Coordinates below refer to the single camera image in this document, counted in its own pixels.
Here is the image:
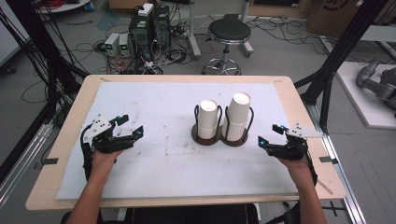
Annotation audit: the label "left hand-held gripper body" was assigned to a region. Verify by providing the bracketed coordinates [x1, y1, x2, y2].
[81, 113, 135, 154]

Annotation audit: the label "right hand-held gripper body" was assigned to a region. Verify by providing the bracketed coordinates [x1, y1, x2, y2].
[265, 123, 327, 161]

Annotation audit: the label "tall stack of paper cups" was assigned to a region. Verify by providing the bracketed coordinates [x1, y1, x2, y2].
[220, 91, 252, 142]

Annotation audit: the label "black wire cup holder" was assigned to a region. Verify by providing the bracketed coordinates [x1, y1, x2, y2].
[191, 104, 255, 147]

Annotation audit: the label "short stack of paper cups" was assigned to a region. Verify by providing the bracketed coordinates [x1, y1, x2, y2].
[197, 98, 219, 140]

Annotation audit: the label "person's right hand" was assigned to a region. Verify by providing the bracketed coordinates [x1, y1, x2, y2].
[276, 155, 314, 185]

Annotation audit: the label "person's left hand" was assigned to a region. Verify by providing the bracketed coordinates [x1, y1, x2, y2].
[89, 148, 124, 183]

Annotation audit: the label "grey power supply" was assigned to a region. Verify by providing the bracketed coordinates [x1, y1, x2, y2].
[104, 32, 121, 57]
[118, 33, 132, 58]

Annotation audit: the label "white floor board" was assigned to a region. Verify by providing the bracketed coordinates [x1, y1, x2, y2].
[335, 60, 396, 131]

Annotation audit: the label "black computer tower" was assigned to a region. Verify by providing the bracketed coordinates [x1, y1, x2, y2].
[151, 5, 172, 49]
[128, 12, 154, 62]

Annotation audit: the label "grey metal stand leg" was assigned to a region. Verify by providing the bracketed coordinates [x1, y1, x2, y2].
[240, 0, 255, 59]
[186, 0, 203, 61]

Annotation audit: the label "person's dark clothing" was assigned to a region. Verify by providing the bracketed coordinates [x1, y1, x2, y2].
[123, 203, 260, 224]

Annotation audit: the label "black round stool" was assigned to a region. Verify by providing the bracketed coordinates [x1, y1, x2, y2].
[201, 18, 252, 77]

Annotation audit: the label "white box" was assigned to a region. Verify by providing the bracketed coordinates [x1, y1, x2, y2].
[137, 3, 155, 18]

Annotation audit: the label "cardboard box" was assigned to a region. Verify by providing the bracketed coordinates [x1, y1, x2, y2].
[305, 0, 375, 39]

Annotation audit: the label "right hand-held gripper black cable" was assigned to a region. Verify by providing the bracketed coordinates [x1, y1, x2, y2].
[303, 148, 318, 187]

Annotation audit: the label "aluminium rail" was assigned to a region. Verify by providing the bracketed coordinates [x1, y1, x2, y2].
[0, 120, 54, 208]
[304, 101, 369, 224]

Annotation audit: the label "tangle of floor cables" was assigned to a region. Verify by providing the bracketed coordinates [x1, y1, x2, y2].
[74, 38, 194, 76]

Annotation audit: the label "loose black floor cables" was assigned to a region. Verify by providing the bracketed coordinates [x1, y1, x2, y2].
[251, 16, 326, 55]

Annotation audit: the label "black metal frame post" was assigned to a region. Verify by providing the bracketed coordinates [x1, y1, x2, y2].
[293, 0, 391, 133]
[0, 0, 90, 125]

